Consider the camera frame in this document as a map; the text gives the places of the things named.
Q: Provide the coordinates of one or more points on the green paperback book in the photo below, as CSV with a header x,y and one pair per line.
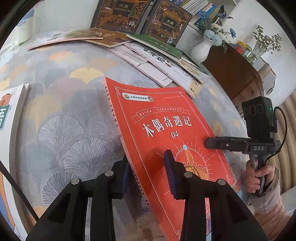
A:
x,y
157,45

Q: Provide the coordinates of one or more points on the black camera box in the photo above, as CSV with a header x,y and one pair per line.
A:
x,y
259,117

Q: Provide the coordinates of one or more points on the white ceramic vase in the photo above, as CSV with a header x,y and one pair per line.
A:
x,y
200,52

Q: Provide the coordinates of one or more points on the dark brown wooden cabinet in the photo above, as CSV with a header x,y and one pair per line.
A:
x,y
235,74

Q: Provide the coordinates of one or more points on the stack of sorted books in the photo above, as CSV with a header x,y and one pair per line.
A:
x,y
12,101

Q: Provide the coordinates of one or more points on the glass vase dried sprigs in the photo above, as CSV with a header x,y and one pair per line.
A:
x,y
264,44

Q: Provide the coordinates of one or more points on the blue and white flowers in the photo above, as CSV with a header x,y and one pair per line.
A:
x,y
214,31

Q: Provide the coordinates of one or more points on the white pink edged book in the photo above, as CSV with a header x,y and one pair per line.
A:
x,y
72,35

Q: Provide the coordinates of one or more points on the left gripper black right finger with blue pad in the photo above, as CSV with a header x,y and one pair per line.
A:
x,y
230,217

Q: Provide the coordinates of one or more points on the row of shelved books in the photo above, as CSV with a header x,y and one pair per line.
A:
x,y
194,8

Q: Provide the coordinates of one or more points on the beige ribbed radiator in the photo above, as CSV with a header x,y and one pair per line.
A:
x,y
285,160

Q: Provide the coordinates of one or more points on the white calligraphy cover book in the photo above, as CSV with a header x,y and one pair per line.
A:
x,y
172,70

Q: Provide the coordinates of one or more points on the white spiral bound booklet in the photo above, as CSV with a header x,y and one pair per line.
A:
x,y
141,64

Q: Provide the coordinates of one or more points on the dark ornate encyclopedia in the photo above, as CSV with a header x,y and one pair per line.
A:
x,y
166,22
119,15

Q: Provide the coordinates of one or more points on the red paperback book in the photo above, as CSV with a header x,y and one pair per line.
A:
x,y
151,121

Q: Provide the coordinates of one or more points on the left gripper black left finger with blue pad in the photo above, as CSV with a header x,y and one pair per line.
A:
x,y
65,218

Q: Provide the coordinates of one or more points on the dark ornate encyclopedia right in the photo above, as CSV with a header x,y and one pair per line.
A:
x,y
166,22

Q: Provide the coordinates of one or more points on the white bookshelf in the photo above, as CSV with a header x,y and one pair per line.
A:
x,y
191,35

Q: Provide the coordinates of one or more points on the dark ornate encyclopedia left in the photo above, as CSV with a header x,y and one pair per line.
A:
x,y
119,15

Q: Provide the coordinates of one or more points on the pink sleeved forearm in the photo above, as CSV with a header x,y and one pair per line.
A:
x,y
269,210

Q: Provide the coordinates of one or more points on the brown cover book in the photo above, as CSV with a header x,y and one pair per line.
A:
x,y
111,39

